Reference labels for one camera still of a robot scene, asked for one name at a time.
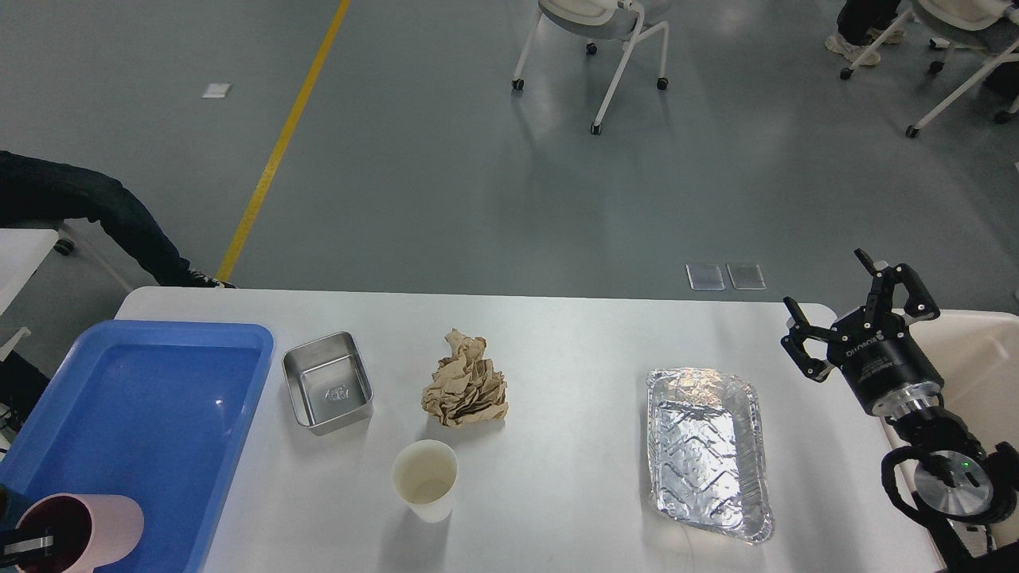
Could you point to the seated person feet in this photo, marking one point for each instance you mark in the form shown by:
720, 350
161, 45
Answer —
858, 24

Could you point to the white chair right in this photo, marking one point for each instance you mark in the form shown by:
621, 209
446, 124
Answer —
986, 28

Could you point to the white chair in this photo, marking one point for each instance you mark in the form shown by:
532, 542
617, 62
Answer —
629, 22
986, 28

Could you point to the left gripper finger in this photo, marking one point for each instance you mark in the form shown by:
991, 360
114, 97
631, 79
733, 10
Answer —
27, 546

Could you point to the crumpled brown paper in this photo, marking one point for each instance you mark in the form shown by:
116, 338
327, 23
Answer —
465, 388

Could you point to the pink mug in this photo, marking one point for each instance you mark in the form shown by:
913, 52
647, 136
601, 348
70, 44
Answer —
89, 530

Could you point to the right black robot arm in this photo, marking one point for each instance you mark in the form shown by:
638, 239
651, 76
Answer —
941, 475

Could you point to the white paper cup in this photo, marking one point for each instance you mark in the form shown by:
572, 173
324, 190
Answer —
424, 476

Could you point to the small white side table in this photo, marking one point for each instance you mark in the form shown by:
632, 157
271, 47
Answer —
22, 251

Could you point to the square steel container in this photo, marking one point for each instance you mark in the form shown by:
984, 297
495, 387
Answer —
328, 384

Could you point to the white chair centre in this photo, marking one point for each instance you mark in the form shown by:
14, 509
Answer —
629, 22

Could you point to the blue plastic tray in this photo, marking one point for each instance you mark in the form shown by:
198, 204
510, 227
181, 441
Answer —
155, 411

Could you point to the aluminium foil tray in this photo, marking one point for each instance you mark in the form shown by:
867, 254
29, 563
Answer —
705, 453

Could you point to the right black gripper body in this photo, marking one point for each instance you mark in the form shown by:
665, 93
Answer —
882, 363

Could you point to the beige plastic bin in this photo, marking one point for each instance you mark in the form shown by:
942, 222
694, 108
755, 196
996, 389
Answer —
976, 353

